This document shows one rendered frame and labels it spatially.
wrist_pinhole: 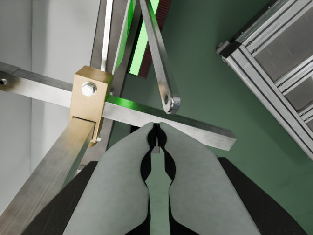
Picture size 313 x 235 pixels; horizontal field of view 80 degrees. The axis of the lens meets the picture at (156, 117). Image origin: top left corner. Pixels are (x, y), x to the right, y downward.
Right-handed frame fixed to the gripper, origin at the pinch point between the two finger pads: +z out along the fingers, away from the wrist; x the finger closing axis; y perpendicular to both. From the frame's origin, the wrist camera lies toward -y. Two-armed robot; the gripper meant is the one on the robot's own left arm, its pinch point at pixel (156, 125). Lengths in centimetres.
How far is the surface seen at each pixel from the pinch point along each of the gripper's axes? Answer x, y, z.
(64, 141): -12.5, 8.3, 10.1
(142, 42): -2.3, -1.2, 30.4
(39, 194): -11.7, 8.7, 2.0
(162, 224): 2, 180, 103
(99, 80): -8.2, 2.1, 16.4
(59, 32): -22.2, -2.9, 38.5
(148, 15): -0.4, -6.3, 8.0
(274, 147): 89, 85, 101
